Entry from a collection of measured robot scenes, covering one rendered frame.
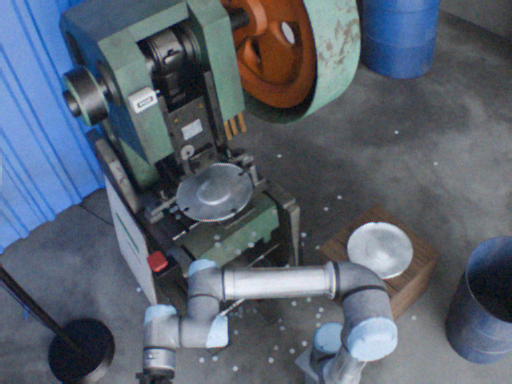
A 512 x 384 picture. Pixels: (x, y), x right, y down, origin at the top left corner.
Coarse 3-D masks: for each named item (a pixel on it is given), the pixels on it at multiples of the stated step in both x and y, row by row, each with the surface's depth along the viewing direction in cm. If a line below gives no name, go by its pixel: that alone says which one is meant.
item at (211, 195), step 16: (192, 176) 180; (208, 176) 179; (224, 176) 178; (240, 176) 176; (192, 192) 174; (208, 192) 172; (224, 192) 171; (240, 192) 171; (192, 208) 169; (208, 208) 168; (224, 208) 167; (240, 208) 165
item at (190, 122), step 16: (176, 96) 148; (192, 96) 150; (176, 112) 146; (192, 112) 150; (176, 128) 150; (192, 128) 154; (208, 128) 159; (192, 144) 159; (208, 144) 162; (192, 160) 159; (208, 160) 163
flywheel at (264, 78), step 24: (240, 0) 146; (264, 0) 142; (288, 0) 132; (264, 24) 148; (288, 24) 139; (240, 48) 173; (264, 48) 159; (288, 48) 147; (312, 48) 130; (240, 72) 177; (264, 72) 168; (288, 72) 155; (312, 72) 137; (264, 96) 171; (288, 96) 157; (312, 96) 156
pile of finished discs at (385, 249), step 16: (368, 224) 205; (384, 224) 204; (352, 240) 201; (368, 240) 199; (384, 240) 197; (400, 240) 197; (352, 256) 195; (368, 256) 194; (384, 256) 192; (400, 256) 191; (384, 272) 188; (400, 272) 186
